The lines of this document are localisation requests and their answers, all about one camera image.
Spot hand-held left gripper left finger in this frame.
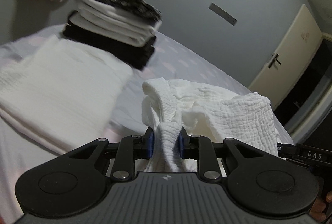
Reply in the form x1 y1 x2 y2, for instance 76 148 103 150
67 127 155 183

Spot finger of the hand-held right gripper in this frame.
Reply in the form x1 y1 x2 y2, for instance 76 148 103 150
277 143 297 161

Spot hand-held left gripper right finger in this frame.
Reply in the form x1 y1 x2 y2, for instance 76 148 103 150
178 127 279 181

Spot white muslin pants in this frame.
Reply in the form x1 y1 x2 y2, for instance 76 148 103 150
141 78 279 174

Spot white muslin shirt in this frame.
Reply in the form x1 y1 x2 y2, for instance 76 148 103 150
0 34 134 155

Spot stack of folded clothes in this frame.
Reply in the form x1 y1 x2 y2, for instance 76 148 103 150
68 0 163 47

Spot person's right hand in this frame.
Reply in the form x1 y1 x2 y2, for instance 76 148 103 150
310 182 332 223

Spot cream door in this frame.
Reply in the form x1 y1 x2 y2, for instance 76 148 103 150
248 4 323 110

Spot black fuzzy folded garment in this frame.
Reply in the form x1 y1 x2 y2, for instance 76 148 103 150
92 0 162 23

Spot black door handle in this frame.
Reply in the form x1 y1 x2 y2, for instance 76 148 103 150
268 53 282 69

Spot grey wall switch panel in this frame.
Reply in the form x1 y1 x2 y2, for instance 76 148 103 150
209 2 238 26

